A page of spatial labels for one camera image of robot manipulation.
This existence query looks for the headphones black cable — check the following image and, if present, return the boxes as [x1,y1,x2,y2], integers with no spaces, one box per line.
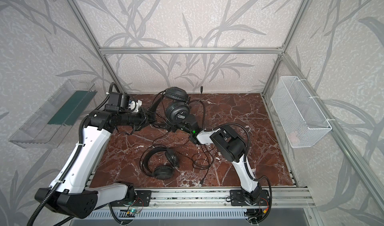
[176,144,229,187]
[125,85,208,149]

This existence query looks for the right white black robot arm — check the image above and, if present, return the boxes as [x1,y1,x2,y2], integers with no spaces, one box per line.
[176,120,262,206]

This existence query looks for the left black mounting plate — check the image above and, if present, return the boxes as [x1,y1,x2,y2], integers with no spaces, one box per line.
[129,190,152,208]

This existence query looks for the black mounting plate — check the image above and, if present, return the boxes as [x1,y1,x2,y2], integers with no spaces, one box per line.
[129,190,152,208]
[226,190,271,207]

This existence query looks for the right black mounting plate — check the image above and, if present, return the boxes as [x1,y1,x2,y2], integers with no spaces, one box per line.
[226,190,271,207]

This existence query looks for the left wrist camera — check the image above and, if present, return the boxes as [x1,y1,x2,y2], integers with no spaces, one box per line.
[104,92,142,114]

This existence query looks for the clear plastic wall bin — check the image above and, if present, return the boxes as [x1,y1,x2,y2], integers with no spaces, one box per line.
[9,80,98,149]

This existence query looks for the white wire mesh basket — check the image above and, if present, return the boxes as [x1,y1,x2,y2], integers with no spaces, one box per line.
[271,76,332,148]

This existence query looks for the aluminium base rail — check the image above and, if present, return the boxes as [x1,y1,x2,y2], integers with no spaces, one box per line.
[136,187,316,210]

